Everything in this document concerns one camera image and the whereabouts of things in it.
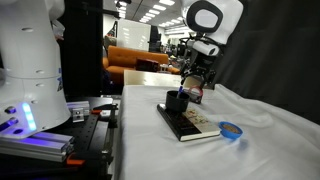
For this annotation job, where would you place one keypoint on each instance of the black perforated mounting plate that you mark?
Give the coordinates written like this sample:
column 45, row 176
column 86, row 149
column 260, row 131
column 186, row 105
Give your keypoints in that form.
column 90, row 133

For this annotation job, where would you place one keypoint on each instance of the black cup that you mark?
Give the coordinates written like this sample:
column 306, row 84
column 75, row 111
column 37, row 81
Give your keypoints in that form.
column 176, row 104

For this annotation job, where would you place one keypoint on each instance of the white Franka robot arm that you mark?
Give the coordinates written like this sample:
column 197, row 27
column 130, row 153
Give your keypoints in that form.
column 30, row 66

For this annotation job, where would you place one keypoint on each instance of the white table cloth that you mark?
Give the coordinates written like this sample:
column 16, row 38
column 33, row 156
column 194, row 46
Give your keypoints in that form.
column 166, row 156

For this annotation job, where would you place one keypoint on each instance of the white handheld controller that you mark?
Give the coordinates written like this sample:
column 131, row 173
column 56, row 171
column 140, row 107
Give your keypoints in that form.
column 59, row 28

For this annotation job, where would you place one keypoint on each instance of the small blue bowl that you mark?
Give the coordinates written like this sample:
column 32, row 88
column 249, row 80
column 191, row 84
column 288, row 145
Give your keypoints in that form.
column 230, row 132

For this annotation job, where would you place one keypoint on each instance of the blue marker pen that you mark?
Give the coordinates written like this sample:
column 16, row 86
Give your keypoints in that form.
column 180, row 90

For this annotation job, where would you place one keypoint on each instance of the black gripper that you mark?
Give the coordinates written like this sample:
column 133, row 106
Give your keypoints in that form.
column 201, row 65

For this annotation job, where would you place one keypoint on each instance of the black tape dispenser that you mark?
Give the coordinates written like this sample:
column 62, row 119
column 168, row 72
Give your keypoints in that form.
column 195, row 99

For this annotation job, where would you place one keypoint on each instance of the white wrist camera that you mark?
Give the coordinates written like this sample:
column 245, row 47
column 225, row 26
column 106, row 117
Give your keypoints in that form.
column 206, row 48

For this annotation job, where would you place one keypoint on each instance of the small aluminium bracket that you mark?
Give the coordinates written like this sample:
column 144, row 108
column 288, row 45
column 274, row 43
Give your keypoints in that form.
column 78, row 111

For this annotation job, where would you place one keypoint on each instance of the orange sofa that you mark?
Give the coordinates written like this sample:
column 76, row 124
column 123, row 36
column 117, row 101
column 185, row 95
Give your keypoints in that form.
column 126, row 58

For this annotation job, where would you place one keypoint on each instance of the book with colourful cover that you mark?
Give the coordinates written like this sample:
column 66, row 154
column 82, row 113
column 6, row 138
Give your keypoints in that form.
column 193, row 126

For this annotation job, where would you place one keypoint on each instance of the person's hand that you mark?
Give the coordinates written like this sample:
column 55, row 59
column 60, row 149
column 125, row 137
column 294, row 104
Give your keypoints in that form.
column 60, row 37

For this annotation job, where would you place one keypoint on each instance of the black curtain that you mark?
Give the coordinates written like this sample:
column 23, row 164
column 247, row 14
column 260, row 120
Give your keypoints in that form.
column 273, row 60

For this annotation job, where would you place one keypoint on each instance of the red tape roll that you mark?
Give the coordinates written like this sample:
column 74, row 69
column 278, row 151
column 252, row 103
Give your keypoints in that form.
column 196, row 90

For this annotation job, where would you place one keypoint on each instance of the aluminium extrusion rails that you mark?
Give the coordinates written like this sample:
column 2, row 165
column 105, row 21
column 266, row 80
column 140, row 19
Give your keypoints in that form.
column 33, row 146

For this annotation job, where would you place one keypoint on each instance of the white projection board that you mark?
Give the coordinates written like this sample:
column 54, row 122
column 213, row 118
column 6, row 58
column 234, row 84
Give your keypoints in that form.
column 133, row 35

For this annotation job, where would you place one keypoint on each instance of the dark box on sofa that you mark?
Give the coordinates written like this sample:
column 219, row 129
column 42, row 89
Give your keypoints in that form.
column 146, row 65

